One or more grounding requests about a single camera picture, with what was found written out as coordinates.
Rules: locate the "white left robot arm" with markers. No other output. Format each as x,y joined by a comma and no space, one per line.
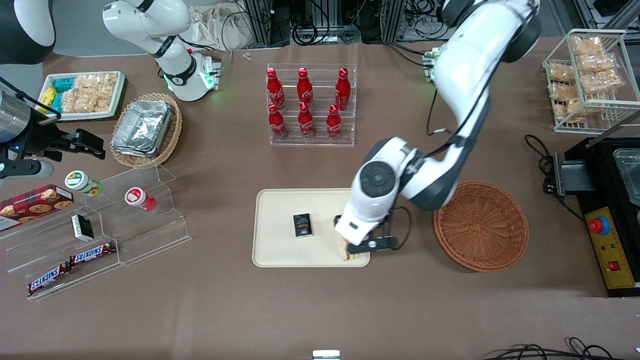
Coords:
470,75

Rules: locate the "light wicker basket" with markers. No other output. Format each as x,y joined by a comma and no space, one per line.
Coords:
172,135

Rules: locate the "red lid cup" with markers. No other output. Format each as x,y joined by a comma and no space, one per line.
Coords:
136,197

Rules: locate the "aluminium frame post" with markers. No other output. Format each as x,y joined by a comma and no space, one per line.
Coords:
392,20
260,20

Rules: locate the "rice cracker packet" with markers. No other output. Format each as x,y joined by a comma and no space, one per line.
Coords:
75,102
97,85

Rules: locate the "beige plastic tray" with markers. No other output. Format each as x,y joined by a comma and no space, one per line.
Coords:
280,245

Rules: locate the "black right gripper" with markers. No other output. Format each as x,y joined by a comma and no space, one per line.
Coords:
41,138

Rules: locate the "beige cloth bag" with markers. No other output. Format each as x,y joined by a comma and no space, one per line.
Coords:
215,25

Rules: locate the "snickers bar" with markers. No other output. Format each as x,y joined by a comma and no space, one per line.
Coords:
49,279
92,253

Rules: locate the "green lid cup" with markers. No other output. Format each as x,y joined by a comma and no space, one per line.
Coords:
80,181

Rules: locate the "cracker packet in clear wrap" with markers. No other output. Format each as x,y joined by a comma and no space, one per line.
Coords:
561,92
577,108
587,46
602,81
562,73
597,63

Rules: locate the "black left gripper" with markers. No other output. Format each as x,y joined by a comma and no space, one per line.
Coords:
337,219

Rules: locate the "yellow emergency stop control box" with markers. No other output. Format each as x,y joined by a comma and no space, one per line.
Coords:
617,260

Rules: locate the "red cookie box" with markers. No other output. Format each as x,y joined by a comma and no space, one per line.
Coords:
35,205

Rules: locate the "clear acrylic bottle rack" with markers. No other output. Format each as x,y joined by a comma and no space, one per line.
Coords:
320,140

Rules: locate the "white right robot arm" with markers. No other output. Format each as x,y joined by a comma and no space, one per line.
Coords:
150,25

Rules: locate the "white snack tray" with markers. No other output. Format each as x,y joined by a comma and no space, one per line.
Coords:
85,116

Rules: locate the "yellow snack packet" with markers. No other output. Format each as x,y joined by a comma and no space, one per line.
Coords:
47,96

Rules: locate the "brown wicker basket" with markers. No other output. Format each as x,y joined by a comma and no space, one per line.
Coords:
480,227

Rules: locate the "triangular sandwich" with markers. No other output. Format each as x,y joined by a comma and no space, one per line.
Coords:
357,257

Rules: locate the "stacked aluminium foil containers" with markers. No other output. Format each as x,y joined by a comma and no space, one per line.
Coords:
142,127

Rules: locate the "small black white box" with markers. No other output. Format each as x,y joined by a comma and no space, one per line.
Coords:
82,227

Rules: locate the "red cola bottle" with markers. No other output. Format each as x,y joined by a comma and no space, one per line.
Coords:
334,124
276,124
304,89
343,90
274,90
306,122

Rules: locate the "teal snack packet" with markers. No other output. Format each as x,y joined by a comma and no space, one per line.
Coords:
64,84

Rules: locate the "small silver object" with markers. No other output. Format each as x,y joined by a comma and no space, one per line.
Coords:
326,355

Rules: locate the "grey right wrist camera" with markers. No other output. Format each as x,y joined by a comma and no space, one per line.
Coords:
27,169

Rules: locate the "small black box gold print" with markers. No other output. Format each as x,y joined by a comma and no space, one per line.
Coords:
302,225

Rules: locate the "clear acrylic step display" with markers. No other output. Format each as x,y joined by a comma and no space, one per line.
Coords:
150,235

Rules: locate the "black appliance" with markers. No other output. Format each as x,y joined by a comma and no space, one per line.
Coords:
595,155

